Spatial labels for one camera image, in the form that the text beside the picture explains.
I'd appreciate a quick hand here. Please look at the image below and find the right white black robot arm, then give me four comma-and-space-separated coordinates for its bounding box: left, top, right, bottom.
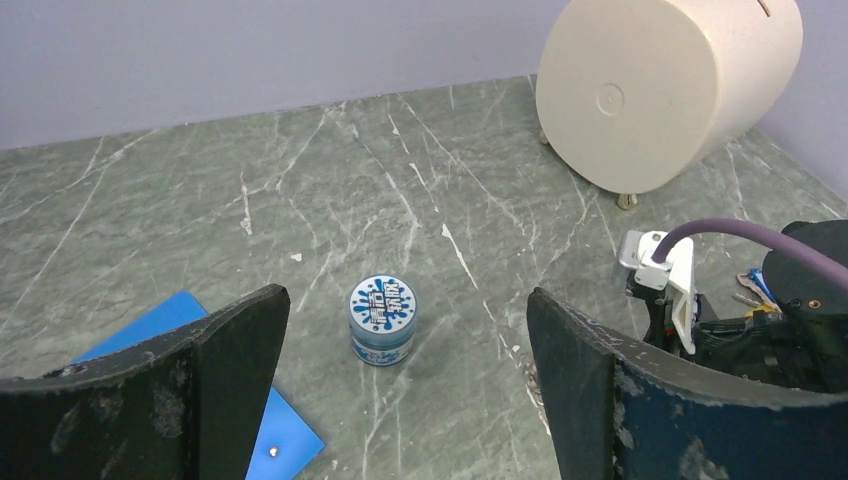
617, 218, 847, 394

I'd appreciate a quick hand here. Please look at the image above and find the blue flat board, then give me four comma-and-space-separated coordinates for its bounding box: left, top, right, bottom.
72, 291, 324, 480

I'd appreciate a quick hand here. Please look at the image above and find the metal key holder plate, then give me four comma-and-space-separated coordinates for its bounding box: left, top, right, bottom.
733, 273, 774, 308

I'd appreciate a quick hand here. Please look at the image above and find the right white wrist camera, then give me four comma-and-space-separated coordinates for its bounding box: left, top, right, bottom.
617, 230, 699, 356

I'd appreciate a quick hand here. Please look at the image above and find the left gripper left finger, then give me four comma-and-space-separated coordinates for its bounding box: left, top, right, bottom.
1, 284, 291, 479

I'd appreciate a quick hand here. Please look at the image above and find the blue key tag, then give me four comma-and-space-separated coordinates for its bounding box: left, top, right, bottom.
747, 268, 775, 302

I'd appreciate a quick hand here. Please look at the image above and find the cream cylindrical container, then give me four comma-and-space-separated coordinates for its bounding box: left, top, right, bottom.
535, 0, 804, 210

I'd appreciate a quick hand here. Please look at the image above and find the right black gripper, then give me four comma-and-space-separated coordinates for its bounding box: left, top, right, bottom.
625, 278, 829, 392

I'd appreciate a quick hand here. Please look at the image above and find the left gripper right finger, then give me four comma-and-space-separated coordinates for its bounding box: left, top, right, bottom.
526, 288, 847, 479

